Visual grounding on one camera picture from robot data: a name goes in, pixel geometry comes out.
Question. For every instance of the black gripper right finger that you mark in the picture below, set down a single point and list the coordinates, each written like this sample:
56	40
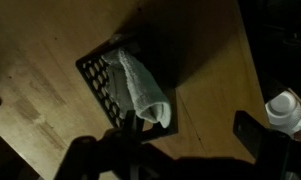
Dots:
275	152

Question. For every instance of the black perforated box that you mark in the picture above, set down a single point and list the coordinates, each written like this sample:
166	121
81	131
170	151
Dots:
93	70

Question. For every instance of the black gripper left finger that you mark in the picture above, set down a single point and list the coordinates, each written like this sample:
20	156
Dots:
87	158

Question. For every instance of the grey cloth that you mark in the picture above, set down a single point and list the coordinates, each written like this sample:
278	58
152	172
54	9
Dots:
132	87

